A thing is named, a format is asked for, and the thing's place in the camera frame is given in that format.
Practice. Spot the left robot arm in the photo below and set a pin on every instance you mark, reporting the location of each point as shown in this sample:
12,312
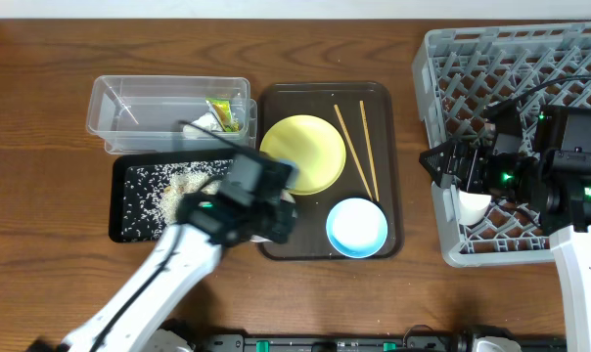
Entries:
182,257

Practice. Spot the grey dishwasher rack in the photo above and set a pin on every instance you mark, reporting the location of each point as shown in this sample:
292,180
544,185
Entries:
457,73

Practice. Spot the brown serving tray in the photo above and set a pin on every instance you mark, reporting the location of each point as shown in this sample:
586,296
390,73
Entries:
308,240

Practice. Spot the black plastic tray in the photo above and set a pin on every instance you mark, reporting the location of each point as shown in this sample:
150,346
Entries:
124,162

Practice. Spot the white napkin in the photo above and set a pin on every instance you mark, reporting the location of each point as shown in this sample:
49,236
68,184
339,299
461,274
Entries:
208,122

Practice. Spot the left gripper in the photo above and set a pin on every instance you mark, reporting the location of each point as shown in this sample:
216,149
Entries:
283,221

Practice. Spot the rice and food scraps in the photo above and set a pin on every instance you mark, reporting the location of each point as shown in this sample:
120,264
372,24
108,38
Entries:
151,194

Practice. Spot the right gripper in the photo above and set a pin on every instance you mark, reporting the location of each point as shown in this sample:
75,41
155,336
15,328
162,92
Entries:
452,160

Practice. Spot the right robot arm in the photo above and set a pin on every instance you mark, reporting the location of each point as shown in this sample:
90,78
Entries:
556,184

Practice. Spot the blue bowl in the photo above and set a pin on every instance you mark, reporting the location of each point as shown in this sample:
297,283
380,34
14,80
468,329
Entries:
356,227

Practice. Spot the green yellow wrapper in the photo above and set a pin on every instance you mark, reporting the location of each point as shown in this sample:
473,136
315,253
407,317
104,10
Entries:
222,110

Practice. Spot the yellow plate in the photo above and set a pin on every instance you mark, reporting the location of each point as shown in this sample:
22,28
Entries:
313,145

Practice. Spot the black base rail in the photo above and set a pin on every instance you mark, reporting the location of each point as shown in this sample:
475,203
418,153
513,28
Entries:
240,343

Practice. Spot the white cup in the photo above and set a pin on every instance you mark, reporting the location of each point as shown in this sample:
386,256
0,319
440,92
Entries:
473,207

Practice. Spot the wooden chopstick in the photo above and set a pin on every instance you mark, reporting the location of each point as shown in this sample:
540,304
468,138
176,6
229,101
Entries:
369,150
352,151

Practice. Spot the clear plastic bin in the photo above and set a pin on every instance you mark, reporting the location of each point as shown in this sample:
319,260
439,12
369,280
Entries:
137,114

